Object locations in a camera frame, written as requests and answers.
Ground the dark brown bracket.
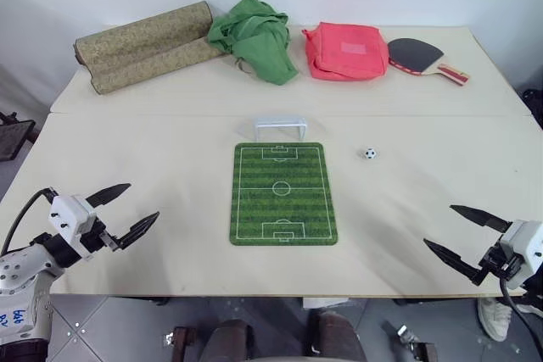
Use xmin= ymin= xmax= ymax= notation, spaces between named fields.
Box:
xmin=162 ymin=325 xmax=199 ymax=362

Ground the pink fabric bag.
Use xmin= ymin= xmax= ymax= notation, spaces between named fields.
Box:
xmin=301 ymin=21 xmax=391 ymax=82

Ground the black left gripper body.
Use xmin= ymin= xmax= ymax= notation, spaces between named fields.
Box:
xmin=76 ymin=220 xmax=119 ymax=259

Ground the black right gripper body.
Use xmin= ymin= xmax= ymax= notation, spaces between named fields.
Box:
xmin=478 ymin=242 xmax=528 ymax=283

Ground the white paper under table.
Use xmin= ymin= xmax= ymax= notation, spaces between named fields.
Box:
xmin=301 ymin=296 xmax=354 ymax=310

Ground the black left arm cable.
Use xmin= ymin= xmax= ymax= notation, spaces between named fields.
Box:
xmin=0 ymin=187 xmax=57 ymax=255

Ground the dark rounded shape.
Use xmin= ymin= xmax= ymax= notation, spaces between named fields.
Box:
xmin=204 ymin=318 xmax=256 ymax=362
xmin=311 ymin=309 xmax=362 ymax=362

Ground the white sneaker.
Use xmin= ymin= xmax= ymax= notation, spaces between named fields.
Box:
xmin=478 ymin=296 xmax=513 ymax=343

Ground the rolled olive patterned mat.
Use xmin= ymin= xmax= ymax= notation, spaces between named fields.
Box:
xmin=73 ymin=0 xmax=227 ymax=97

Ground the black metal rack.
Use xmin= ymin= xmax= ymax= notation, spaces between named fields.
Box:
xmin=0 ymin=110 xmax=37 ymax=164

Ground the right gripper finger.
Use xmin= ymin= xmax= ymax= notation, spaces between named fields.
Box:
xmin=423 ymin=238 xmax=485 ymax=287
xmin=449 ymin=204 xmax=514 ymax=235

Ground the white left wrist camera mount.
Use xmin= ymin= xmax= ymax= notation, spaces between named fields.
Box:
xmin=47 ymin=193 xmax=98 ymax=249

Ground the crumpled green cloth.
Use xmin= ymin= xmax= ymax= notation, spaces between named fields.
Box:
xmin=206 ymin=0 xmax=300 ymax=87

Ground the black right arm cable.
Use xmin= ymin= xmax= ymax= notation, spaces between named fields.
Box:
xmin=497 ymin=275 xmax=543 ymax=357

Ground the dark bracket with metal clip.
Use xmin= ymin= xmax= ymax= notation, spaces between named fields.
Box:
xmin=380 ymin=320 xmax=439 ymax=362

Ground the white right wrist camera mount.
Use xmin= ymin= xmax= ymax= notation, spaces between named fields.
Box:
xmin=499 ymin=219 xmax=543 ymax=291

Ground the grey miniature goal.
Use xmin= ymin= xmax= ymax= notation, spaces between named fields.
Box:
xmin=237 ymin=114 xmax=328 ymax=143

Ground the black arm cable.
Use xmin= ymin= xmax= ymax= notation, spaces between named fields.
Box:
xmin=497 ymin=275 xmax=543 ymax=357
xmin=0 ymin=187 xmax=57 ymax=255

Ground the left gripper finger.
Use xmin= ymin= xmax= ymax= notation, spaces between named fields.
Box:
xmin=84 ymin=183 xmax=132 ymax=209
xmin=110 ymin=210 xmax=161 ymax=252

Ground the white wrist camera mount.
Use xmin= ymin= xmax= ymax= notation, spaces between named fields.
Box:
xmin=499 ymin=219 xmax=543 ymax=291
xmin=47 ymin=193 xmax=98 ymax=249

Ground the black equipment beside table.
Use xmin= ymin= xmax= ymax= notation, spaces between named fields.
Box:
xmin=520 ymin=87 xmax=543 ymax=131

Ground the green soccer field mat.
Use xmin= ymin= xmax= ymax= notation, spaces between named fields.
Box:
xmin=229 ymin=142 xmax=341 ymax=248

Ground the black table tennis paddle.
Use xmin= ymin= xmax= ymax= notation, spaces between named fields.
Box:
xmin=386 ymin=36 xmax=472 ymax=88

